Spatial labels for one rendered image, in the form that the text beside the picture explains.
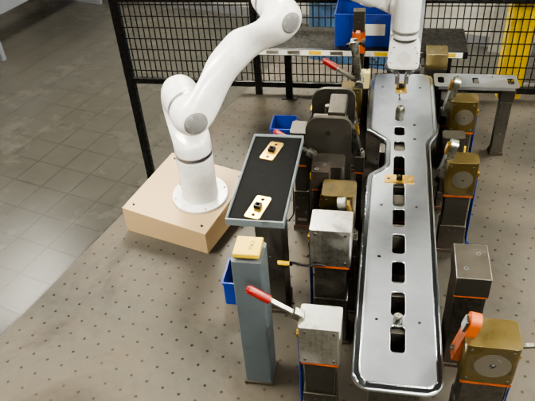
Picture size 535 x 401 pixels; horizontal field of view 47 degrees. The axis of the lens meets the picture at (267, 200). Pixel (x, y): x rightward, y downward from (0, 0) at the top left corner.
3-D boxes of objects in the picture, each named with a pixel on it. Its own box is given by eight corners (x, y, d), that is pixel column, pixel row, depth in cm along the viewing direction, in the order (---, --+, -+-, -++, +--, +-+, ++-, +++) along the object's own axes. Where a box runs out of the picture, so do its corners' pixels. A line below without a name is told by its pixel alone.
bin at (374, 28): (412, 48, 237) (415, 15, 229) (333, 46, 243) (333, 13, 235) (413, 30, 250) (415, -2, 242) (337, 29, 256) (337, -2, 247)
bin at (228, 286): (256, 307, 182) (254, 286, 177) (224, 304, 184) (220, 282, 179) (263, 280, 191) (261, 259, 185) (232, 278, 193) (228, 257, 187)
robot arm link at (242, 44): (182, 120, 195) (197, 149, 184) (154, 101, 187) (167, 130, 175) (294, 0, 183) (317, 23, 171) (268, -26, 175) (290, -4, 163)
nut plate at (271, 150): (272, 161, 161) (272, 157, 160) (259, 158, 162) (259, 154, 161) (284, 144, 167) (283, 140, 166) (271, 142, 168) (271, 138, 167)
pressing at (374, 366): (458, 401, 122) (459, 396, 121) (344, 388, 126) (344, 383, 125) (432, 75, 228) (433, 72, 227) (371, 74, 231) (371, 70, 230)
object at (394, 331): (399, 410, 153) (408, 334, 135) (379, 407, 154) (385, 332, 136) (399, 392, 157) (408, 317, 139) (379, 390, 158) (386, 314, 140)
